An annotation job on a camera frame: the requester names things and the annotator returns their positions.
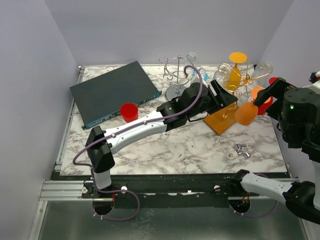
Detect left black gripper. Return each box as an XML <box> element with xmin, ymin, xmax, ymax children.
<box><xmin>186</xmin><ymin>80</ymin><xmax>237</xmax><ymax>119</ymax></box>

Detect orange wine glass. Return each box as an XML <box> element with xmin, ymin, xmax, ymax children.
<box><xmin>234</xmin><ymin>101</ymin><xmax>258</xmax><ymax>126</ymax></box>

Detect red wine glass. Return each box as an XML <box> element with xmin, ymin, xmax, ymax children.
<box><xmin>257</xmin><ymin>77</ymin><xmax>277</xmax><ymax>116</ymax></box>
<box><xmin>120</xmin><ymin>103</ymin><xmax>139</xmax><ymax>123</ymax></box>

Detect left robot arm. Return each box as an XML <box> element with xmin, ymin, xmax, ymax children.
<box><xmin>85</xmin><ymin>80</ymin><xmax>238</xmax><ymax>198</ymax></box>

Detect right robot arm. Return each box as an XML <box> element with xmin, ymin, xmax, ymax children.
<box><xmin>230</xmin><ymin>77</ymin><xmax>320</xmax><ymax>224</ymax></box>

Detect yellow wine glass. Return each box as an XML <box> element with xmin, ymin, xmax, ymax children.
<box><xmin>225</xmin><ymin>52</ymin><xmax>248</xmax><ymax>92</ymax></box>

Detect clear ribbed wine glass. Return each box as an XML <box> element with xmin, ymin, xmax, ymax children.
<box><xmin>213</xmin><ymin>63</ymin><xmax>232</xmax><ymax>84</ymax></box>

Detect blue wine glass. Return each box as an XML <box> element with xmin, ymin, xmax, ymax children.
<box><xmin>199</xmin><ymin>67</ymin><xmax>209</xmax><ymax>82</ymax></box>

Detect clear glass on silver rack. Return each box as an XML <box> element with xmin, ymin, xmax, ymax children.
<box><xmin>184</xmin><ymin>52</ymin><xmax>198</xmax><ymax>80</ymax></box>

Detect chrome faucet tap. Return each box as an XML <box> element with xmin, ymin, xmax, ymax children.
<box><xmin>234</xmin><ymin>143</ymin><xmax>251</xmax><ymax>159</ymax></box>

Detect gold wire glass rack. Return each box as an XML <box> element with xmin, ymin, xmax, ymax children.
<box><xmin>203</xmin><ymin>59</ymin><xmax>267</xmax><ymax>136</ymax></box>

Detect silver wire glass rack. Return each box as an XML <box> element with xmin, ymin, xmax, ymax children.
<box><xmin>158</xmin><ymin>55</ymin><xmax>190</xmax><ymax>101</ymax></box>

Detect black mounting rail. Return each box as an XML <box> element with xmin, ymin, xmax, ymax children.
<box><xmin>81</xmin><ymin>173</ymin><xmax>246</xmax><ymax>209</ymax></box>

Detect black network switch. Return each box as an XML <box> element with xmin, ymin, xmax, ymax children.
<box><xmin>69</xmin><ymin>61</ymin><xmax>162</xmax><ymax>130</ymax></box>

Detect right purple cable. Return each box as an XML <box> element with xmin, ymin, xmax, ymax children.
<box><xmin>232</xmin><ymin>173</ymin><xmax>280</xmax><ymax>218</ymax></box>

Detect purple cable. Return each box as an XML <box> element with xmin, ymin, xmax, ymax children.
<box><xmin>232</xmin><ymin>173</ymin><xmax>280</xmax><ymax>218</ymax></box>
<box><xmin>72</xmin><ymin>65</ymin><xmax>204</xmax><ymax>222</ymax></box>

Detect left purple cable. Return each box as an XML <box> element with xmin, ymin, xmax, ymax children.
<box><xmin>72</xmin><ymin>65</ymin><xmax>204</xmax><ymax>222</ymax></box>

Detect aluminium frame rail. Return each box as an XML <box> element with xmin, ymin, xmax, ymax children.
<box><xmin>39</xmin><ymin>180</ymin><xmax>113</xmax><ymax>202</ymax></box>

